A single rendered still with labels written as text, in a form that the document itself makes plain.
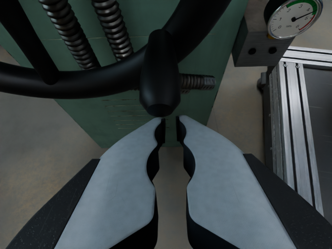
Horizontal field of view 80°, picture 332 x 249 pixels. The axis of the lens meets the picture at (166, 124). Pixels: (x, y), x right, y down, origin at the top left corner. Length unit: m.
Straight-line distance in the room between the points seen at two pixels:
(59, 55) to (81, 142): 0.59
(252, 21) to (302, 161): 0.49
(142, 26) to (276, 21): 0.20
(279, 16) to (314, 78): 0.66
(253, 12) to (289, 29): 0.08
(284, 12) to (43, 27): 0.37
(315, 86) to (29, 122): 1.25
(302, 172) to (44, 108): 1.11
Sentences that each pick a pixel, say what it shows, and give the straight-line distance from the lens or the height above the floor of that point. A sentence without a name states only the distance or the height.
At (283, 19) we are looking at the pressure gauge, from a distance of 0.33.
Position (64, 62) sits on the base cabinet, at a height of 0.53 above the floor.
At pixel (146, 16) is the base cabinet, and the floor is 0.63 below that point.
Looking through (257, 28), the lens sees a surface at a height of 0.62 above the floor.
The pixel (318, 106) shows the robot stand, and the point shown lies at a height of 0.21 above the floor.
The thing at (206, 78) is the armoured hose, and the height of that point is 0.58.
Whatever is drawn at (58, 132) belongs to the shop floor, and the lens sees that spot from 1.06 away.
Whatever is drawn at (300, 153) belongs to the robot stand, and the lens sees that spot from 0.75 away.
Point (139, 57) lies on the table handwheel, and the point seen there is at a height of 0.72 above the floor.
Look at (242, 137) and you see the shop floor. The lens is 0.96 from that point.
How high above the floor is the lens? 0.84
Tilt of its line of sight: 64 degrees down
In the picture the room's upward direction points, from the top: 5 degrees counter-clockwise
